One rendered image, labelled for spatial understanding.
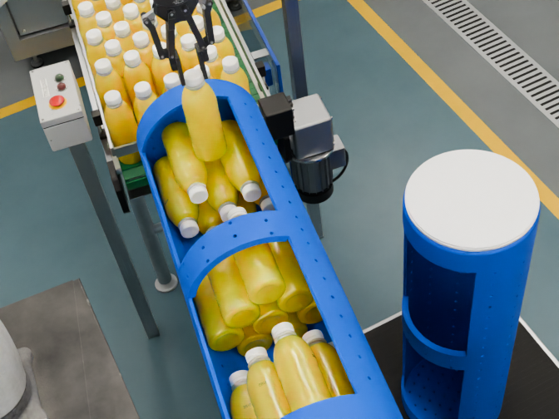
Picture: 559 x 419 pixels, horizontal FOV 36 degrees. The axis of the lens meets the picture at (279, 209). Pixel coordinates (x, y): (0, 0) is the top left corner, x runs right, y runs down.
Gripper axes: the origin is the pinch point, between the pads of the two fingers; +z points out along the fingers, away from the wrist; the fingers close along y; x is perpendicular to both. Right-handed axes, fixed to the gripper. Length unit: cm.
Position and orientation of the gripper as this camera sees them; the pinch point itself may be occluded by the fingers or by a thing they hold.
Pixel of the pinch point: (190, 65)
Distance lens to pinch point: 171.1
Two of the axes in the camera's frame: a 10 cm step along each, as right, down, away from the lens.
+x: -3.1, -7.1, 6.3
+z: 1.1, 6.3, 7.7
